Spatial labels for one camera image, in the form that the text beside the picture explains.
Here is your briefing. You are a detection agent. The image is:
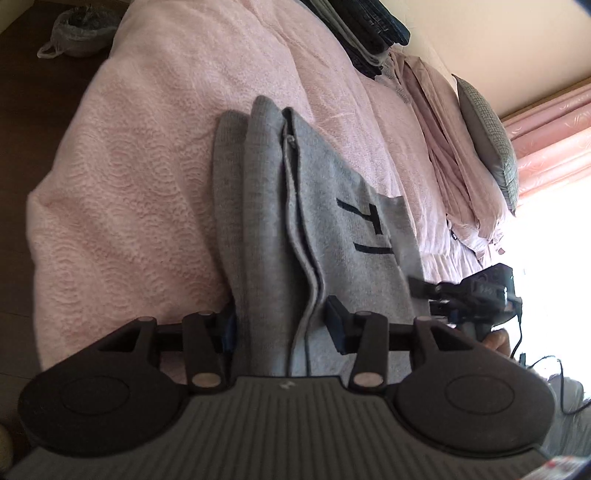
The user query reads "grey checked pillow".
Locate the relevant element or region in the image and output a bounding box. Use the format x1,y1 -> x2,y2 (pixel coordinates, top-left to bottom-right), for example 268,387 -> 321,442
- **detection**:
454,73 -> 518,217

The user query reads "pink patterned curtain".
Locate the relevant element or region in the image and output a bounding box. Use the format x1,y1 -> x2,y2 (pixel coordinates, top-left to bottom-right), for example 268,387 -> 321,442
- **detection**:
501,78 -> 591,205

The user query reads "person's right hand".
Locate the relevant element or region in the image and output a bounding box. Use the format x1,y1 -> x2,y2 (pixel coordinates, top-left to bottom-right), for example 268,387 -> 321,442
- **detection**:
482,328 -> 514,359

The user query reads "bin with white plastic bag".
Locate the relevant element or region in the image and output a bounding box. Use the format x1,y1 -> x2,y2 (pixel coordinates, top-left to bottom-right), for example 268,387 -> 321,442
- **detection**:
36,5 -> 122,59

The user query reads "pink pillow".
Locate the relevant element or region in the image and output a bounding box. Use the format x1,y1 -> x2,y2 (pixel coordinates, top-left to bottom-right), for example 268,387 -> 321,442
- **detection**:
405,56 -> 509,241
379,50 -> 505,260

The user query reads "white cloth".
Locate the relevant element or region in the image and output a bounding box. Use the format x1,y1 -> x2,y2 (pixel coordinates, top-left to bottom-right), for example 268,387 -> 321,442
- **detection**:
537,376 -> 591,463

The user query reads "black cable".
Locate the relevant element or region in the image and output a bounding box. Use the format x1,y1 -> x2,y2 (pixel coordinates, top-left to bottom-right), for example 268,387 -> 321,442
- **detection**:
510,295 -> 591,417

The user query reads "grey knit sweater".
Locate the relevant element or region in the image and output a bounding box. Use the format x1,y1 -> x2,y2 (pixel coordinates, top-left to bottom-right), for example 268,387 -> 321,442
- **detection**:
212,94 -> 428,380

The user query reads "stack of folded dark clothes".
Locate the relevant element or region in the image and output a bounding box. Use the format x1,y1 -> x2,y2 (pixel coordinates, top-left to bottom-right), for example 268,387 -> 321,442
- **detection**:
302,0 -> 412,79

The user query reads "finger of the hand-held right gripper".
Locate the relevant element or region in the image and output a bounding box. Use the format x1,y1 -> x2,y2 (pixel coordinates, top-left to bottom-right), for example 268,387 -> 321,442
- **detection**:
407,275 -> 463,299
428,298 -> 461,325

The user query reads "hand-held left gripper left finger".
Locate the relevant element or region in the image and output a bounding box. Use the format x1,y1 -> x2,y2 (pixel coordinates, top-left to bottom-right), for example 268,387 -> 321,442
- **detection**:
94,311 -> 236,394

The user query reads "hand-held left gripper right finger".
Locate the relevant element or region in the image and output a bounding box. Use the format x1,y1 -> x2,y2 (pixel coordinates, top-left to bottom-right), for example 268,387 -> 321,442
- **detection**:
326,297 -> 481,393

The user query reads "red and white packet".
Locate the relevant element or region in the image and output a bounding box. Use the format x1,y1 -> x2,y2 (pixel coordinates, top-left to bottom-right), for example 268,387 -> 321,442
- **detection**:
542,454 -> 581,479

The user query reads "bed with pink-grey blanket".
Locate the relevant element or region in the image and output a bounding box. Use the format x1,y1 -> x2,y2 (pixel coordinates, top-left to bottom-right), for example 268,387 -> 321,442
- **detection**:
25,0 -> 465,376

